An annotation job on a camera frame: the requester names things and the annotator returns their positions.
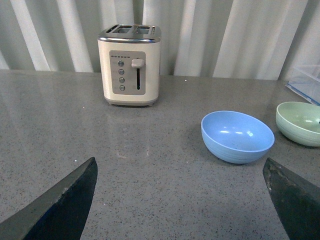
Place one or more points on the blue bowl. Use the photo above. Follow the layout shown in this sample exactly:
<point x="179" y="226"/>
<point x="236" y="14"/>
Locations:
<point x="235" y="137"/>

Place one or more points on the green bowl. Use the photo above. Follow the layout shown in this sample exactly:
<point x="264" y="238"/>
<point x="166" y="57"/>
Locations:
<point x="299" y="122"/>

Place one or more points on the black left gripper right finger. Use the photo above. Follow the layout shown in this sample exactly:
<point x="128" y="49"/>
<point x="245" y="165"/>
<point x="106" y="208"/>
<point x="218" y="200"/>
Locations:
<point x="295" y="199"/>

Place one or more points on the clear plastic container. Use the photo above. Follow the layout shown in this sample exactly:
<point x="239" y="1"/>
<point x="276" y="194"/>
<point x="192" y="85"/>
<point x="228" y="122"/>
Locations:
<point x="305" y="81"/>

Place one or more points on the cream toaster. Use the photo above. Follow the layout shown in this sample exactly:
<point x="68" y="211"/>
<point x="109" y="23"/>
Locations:
<point x="129" y="57"/>

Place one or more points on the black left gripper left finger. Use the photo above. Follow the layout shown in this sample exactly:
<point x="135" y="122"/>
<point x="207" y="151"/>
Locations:
<point x="58" y="214"/>

